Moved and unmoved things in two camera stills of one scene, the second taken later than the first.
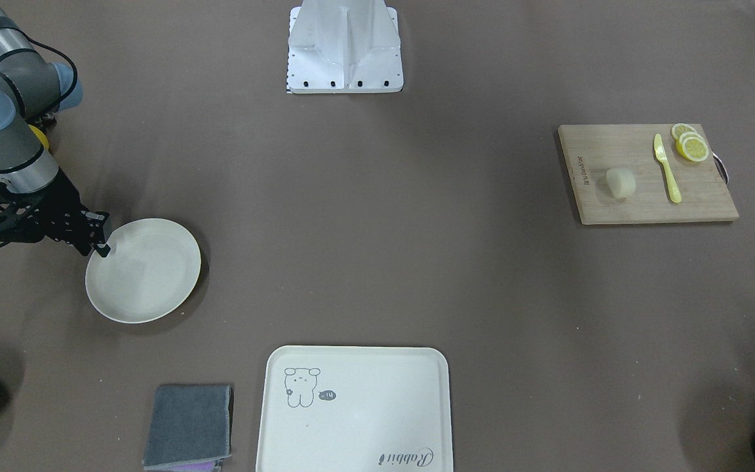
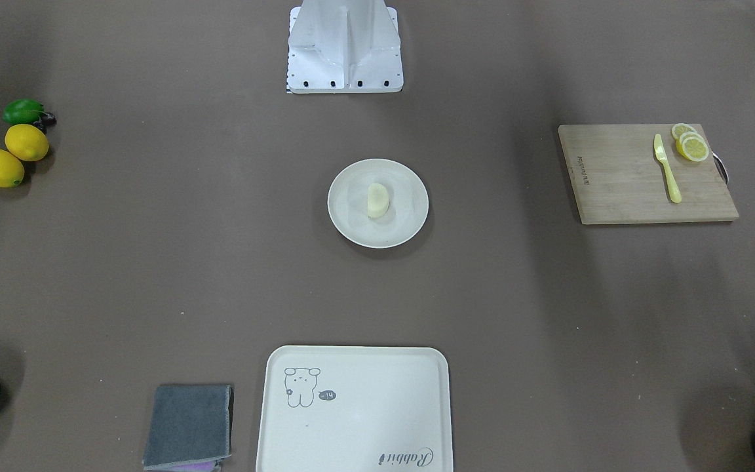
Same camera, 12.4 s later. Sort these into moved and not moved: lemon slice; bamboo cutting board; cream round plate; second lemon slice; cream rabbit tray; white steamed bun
Moved: white steamed bun; cream round plate
Not moved: bamboo cutting board; second lemon slice; lemon slice; cream rabbit tray
